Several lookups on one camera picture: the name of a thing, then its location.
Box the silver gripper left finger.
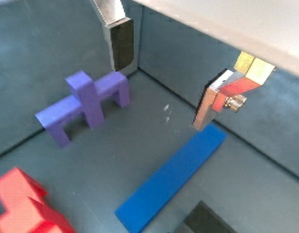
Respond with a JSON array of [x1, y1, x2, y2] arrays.
[[89, 0, 135, 74]]

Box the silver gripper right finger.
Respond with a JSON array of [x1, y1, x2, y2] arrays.
[[194, 52, 277, 130]]

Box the blue rectangular block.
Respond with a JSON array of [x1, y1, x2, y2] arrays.
[[116, 125, 226, 233]]

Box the purple cross-shaped block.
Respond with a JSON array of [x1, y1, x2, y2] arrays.
[[34, 71, 129, 147]]

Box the red stepped block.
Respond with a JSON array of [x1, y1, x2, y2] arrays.
[[0, 167, 75, 233]]

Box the black metal bracket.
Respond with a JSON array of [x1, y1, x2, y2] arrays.
[[174, 201, 238, 233]]

